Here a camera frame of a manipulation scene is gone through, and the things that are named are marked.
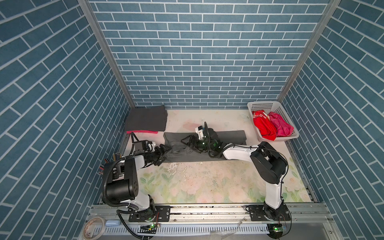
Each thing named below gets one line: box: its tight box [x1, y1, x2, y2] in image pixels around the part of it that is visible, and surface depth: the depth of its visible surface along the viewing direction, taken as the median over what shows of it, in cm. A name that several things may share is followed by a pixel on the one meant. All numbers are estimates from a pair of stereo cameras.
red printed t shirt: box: [252, 110, 277, 141], surface depth 98 cm
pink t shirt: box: [268, 111, 295, 138], surface depth 103 cm
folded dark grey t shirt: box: [125, 104, 168, 132], surface depth 111 cm
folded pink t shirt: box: [126, 130, 159, 134], surface depth 107 cm
